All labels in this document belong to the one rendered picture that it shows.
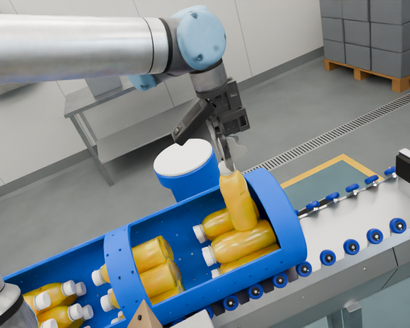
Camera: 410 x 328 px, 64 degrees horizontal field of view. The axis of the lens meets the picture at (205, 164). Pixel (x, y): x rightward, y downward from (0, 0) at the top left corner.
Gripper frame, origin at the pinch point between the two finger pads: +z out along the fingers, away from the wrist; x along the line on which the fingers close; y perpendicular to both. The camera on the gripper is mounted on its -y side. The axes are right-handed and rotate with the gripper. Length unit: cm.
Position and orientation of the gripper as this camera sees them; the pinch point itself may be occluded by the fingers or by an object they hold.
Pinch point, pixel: (225, 163)
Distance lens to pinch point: 79.8
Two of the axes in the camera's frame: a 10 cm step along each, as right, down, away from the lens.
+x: -2.7, -4.8, 8.4
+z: 2.9, 7.9, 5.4
